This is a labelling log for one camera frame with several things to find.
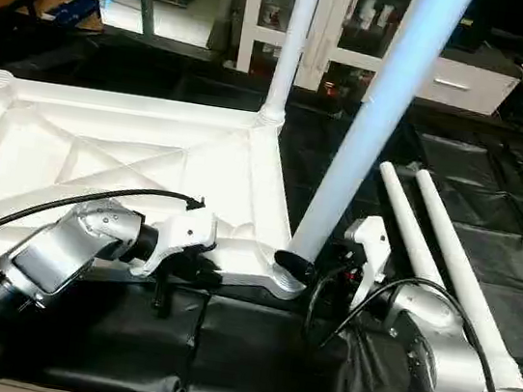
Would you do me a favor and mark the white plastic table leg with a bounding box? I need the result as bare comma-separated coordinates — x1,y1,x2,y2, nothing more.
385,166,523,392
274,0,476,301
363,160,462,293
256,0,325,133

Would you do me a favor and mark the white drawer unit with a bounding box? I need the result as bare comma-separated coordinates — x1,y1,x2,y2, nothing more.
427,55,523,122

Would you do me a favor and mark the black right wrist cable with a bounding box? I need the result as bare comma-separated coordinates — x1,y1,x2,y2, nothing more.
292,252,523,392

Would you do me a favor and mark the brown cardboard box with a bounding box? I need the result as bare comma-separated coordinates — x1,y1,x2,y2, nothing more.
26,0,107,34

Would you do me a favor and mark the black work mat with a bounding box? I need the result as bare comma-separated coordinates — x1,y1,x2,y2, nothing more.
0,8,523,392

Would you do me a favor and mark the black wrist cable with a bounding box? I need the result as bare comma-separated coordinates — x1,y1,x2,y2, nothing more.
292,252,523,392
0,166,207,296

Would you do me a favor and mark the white glass-door cabinet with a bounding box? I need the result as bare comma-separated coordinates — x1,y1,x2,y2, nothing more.
233,0,428,109

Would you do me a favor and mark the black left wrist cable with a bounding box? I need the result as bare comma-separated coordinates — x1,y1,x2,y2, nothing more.
0,166,207,296

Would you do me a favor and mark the white plastic table top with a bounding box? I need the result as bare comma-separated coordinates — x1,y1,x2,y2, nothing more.
0,69,334,317

